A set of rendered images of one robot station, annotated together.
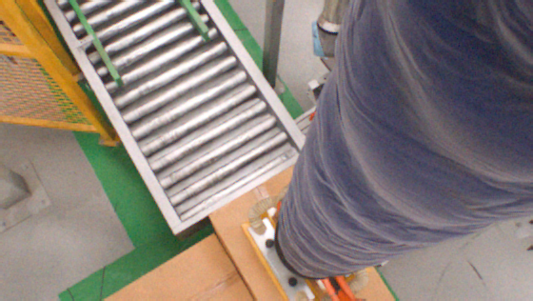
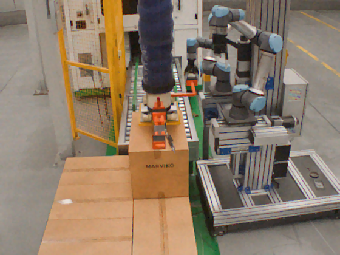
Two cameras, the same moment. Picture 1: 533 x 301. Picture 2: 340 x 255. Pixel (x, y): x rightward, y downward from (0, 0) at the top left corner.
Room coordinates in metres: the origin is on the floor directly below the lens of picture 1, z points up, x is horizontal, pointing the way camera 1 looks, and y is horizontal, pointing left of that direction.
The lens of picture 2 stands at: (-1.90, -1.48, 2.28)
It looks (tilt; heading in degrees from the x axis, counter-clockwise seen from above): 29 degrees down; 30
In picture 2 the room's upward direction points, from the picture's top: 2 degrees counter-clockwise
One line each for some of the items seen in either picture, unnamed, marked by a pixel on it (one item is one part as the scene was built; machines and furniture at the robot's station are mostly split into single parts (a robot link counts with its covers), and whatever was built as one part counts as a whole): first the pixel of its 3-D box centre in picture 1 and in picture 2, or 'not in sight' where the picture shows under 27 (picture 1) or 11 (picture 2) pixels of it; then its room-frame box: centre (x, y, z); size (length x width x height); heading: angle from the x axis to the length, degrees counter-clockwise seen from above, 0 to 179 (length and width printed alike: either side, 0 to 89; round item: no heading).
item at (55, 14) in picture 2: not in sight; (56, 14); (0.62, 1.20, 1.62); 0.20 x 0.05 x 0.30; 33
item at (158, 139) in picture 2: not in sight; (158, 141); (-0.32, -0.49, 1.18); 0.08 x 0.07 x 0.05; 32
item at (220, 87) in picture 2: not in sight; (223, 83); (0.87, -0.39, 1.09); 0.15 x 0.15 x 0.10
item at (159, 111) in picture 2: not in sight; (159, 113); (-0.02, -0.31, 1.18); 0.10 x 0.08 x 0.06; 122
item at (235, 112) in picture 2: not in sight; (239, 108); (0.47, -0.69, 1.09); 0.15 x 0.15 x 0.10
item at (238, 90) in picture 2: not in sight; (241, 94); (0.46, -0.69, 1.20); 0.13 x 0.12 x 0.14; 62
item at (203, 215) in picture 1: (245, 190); (158, 144); (0.49, 0.03, 0.58); 0.70 x 0.03 x 0.06; 123
